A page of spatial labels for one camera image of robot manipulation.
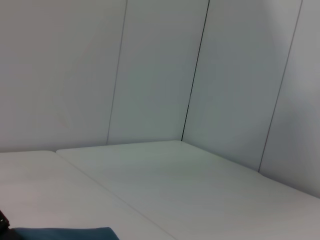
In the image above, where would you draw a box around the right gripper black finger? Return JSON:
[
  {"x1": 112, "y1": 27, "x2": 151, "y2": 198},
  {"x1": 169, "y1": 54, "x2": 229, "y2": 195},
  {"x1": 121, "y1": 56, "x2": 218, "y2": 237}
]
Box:
[{"x1": 0, "y1": 209, "x2": 11, "y2": 240}]

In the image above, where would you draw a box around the blue shirt with FREE print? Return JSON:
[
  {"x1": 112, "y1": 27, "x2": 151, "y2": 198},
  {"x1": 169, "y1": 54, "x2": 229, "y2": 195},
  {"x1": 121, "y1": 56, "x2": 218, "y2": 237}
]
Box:
[{"x1": 11, "y1": 226, "x2": 121, "y2": 240}]

